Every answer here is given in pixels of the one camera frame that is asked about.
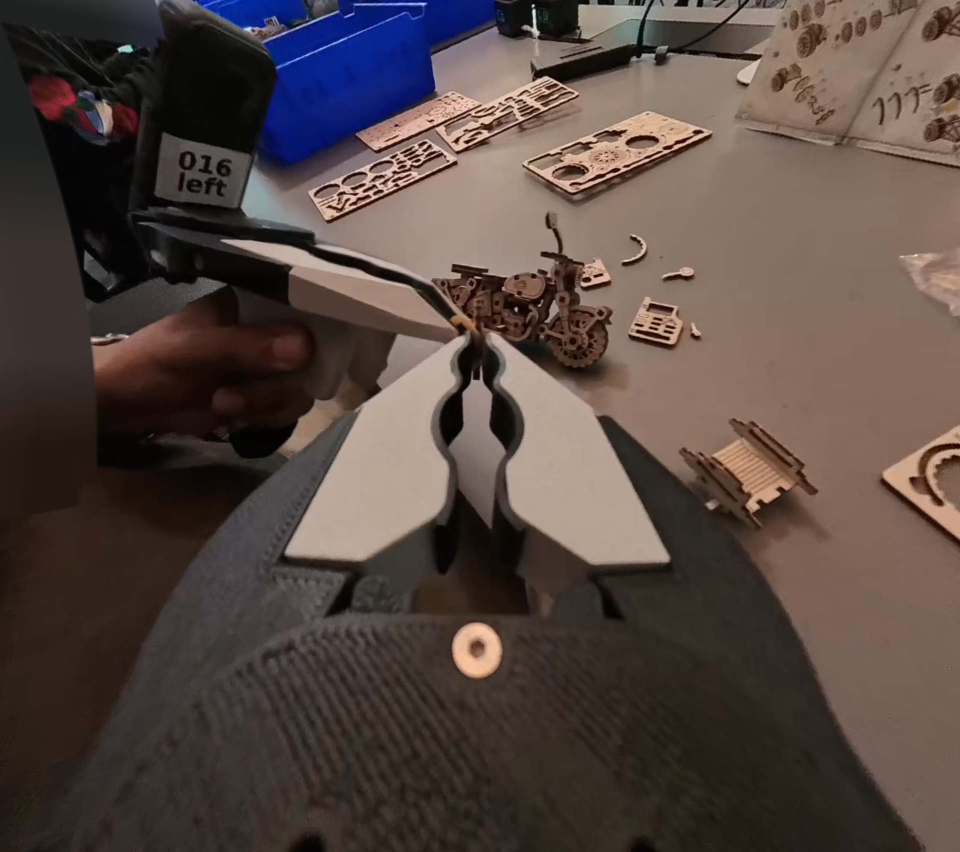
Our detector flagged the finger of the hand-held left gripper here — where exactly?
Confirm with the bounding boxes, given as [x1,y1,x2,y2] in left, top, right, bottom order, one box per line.
[221,237,465,345]

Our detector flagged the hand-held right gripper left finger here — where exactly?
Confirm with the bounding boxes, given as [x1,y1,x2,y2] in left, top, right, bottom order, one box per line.
[283,333,477,597]

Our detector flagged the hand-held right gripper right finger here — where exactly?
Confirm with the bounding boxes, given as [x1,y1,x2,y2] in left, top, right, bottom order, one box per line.
[448,335,672,619]

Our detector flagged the grey desk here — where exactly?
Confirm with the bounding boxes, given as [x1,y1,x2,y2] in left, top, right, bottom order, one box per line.
[90,5,960,852]

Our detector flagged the person's left hand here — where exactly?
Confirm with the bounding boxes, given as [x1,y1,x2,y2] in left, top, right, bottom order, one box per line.
[93,301,318,437]

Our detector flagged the wooden puzzle sheet round holes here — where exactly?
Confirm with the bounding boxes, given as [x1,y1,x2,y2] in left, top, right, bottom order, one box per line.
[307,138,459,223]

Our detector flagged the person's dark patterned clothing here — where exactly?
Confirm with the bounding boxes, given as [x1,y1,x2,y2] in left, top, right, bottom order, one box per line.
[3,23,163,303]

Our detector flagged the large blue plastic bin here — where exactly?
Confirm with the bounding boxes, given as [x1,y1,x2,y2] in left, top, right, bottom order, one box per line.
[258,2,438,165]

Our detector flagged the wooden motorcycle model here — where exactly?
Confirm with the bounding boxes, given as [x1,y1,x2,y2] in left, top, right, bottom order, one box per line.
[431,211,612,370]

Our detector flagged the wooden ribbed seat assembly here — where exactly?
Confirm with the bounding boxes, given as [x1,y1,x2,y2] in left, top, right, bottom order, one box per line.
[678,417,819,529]

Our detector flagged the small wooden grille panel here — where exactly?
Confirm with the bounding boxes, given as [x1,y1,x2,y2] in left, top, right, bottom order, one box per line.
[627,296,684,348]

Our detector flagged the wooden puzzle sheet fine parts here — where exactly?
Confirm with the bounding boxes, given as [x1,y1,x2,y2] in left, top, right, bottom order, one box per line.
[355,90,486,153]

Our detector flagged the wooden puzzle sheet narrow slots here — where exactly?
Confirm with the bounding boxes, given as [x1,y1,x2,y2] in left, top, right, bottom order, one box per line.
[435,75,581,154]

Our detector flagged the large wooden puzzle sheet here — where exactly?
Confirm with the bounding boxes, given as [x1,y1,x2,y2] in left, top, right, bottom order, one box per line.
[522,109,714,198]

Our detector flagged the wooden puzzle sheet curved cutouts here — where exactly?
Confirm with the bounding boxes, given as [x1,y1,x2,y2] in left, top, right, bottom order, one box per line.
[881,423,960,543]

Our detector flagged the clear plastic bag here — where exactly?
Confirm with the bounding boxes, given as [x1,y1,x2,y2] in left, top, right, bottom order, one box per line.
[897,250,960,318]

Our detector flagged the paper instruction booklet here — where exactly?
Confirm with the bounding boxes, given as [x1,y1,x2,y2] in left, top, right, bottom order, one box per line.
[735,0,960,168]

